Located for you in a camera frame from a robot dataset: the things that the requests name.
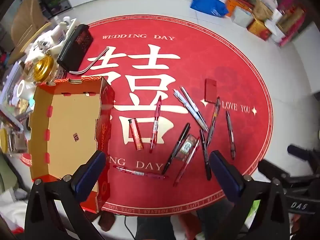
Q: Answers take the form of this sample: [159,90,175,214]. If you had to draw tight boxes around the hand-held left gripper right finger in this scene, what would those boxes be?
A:
[209,150,290,240]

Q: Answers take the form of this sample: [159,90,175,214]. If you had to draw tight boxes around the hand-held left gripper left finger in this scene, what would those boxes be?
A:
[24,150,107,240]

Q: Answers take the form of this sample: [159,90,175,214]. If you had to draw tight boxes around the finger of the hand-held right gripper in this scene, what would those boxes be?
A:
[287,144,320,162]
[257,159,313,183]

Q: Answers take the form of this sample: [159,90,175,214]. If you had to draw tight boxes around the slim black pen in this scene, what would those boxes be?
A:
[199,129,212,181]

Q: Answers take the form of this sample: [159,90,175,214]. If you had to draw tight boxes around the slim red pen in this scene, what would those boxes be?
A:
[173,137,201,187]

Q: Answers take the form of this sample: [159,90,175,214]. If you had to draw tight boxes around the grey pen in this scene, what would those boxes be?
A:
[225,110,236,160]

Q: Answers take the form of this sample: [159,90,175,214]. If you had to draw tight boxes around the red gel pen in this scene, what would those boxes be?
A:
[149,95,162,154]
[113,164,169,180]

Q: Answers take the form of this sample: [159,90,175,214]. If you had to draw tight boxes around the small printed packet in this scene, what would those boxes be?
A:
[175,134,199,162]

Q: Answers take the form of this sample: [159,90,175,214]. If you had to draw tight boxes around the black capped pen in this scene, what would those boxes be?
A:
[161,122,191,175]

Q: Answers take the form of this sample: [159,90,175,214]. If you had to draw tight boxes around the dark translucent pen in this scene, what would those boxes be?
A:
[205,96,221,147]

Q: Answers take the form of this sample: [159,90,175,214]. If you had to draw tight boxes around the cardboard box with red trim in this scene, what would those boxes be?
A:
[27,76,116,214]

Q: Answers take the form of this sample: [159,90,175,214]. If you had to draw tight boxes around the red lighter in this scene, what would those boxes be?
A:
[128,118,145,151]

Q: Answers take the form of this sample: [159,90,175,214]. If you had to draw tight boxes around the white pen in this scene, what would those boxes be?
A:
[173,89,208,132]
[180,86,207,128]

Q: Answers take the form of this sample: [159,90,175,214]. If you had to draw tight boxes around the small dark red box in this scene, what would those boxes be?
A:
[204,78,218,103]

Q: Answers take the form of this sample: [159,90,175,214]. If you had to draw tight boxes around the person's dark trouser leg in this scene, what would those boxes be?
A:
[136,216,175,240]

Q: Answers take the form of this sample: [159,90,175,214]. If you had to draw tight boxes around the green sofa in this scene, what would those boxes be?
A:
[0,152,28,198]

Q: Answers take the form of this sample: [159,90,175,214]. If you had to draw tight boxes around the pale crumpled cloth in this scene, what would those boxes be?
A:
[0,189,30,230]

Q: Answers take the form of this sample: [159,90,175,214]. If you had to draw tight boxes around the jar with plain gold lid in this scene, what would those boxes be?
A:
[0,127,9,153]

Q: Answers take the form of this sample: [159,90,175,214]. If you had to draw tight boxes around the white paper cup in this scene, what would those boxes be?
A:
[15,79,34,100]

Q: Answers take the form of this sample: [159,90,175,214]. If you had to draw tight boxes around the bent metal tube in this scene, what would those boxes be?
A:
[69,47,112,75]

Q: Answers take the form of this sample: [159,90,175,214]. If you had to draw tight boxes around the jar with ornate gold lid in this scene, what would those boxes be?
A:
[33,55,62,83]

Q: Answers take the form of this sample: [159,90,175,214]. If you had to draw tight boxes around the clear zip bag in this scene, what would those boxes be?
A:
[0,61,24,105]

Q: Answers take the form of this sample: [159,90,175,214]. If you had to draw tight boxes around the round red printed mat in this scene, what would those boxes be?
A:
[20,15,274,217]

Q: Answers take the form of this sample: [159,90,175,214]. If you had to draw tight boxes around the black radio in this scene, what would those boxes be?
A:
[56,24,93,72]

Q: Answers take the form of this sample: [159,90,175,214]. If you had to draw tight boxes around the brown cardboard carton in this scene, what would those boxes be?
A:
[276,6,307,34]

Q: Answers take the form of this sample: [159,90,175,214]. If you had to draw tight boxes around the brown woven bag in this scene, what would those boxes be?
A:
[252,0,274,22]

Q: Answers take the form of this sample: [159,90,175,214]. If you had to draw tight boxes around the white carton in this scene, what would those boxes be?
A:
[230,6,255,28]

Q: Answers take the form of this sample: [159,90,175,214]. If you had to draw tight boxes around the white storage tray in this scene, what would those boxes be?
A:
[50,17,77,50]

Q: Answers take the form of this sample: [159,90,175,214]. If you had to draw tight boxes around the orange carton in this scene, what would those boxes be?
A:
[225,0,253,15]

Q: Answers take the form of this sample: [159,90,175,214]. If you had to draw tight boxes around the beige chair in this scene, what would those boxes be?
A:
[9,0,52,58]

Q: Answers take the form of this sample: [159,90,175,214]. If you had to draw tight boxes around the blue plastic bag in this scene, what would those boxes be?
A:
[190,0,229,18]

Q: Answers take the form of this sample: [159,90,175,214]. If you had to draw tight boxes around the black cable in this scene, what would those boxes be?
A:
[124,215,138,240]

